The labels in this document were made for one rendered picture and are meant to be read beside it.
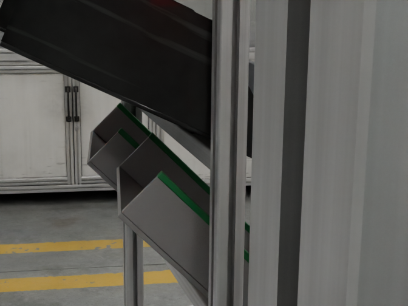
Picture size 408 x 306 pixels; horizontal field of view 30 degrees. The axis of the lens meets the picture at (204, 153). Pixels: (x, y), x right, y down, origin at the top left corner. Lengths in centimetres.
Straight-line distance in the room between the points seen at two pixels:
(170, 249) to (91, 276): 294
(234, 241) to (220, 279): 3
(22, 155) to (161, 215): 392
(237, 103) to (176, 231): 11
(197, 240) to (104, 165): 16
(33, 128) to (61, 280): 122
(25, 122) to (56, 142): 20
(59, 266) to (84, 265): 11
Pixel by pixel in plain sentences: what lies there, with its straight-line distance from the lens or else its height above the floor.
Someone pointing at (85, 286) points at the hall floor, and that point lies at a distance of 338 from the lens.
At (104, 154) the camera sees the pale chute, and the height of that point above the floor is 119.
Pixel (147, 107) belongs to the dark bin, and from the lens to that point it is 52.
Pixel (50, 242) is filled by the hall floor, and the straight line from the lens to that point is 391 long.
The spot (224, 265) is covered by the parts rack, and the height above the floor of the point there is 116.
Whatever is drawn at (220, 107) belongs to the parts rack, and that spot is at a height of 127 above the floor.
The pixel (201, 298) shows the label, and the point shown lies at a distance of 59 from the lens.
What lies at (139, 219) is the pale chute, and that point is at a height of 118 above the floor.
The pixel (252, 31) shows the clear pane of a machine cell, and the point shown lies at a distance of 443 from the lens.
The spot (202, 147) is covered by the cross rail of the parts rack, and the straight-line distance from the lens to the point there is 54.
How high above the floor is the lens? 136
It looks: 14 degrees down
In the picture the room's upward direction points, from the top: 1 degrees clockwise
